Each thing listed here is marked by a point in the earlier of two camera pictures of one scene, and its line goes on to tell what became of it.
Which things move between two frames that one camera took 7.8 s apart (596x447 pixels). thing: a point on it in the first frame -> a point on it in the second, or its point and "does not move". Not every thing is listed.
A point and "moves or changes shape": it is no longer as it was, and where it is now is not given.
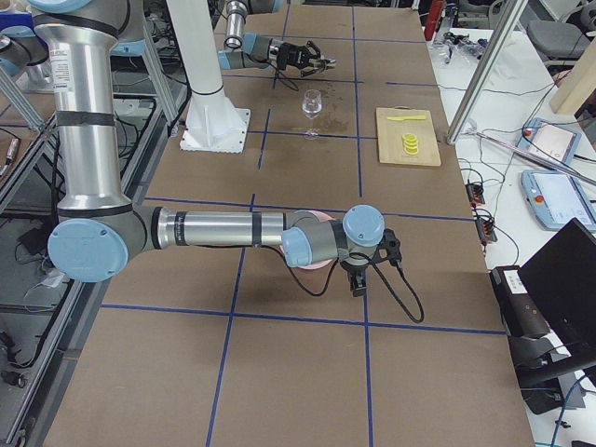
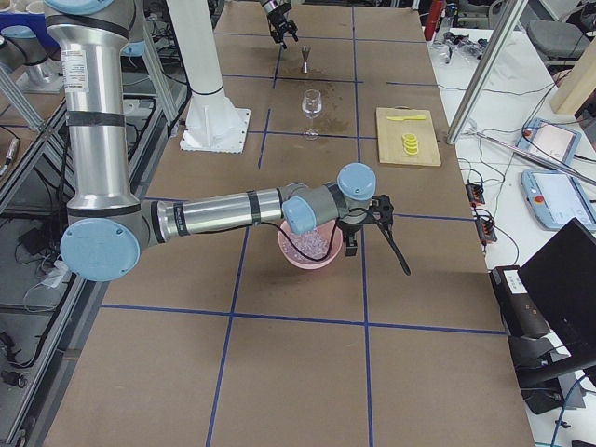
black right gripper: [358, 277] -> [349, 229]
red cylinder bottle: [434, 20] does not move
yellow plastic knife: [412, 117] does not move
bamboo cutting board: [391, 148] does not move
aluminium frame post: [483, 76] does not move
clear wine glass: [311, 107] does not move
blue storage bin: [17, 19] does not move
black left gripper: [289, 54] -> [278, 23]
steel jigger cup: [324, 64] moves or changes shape
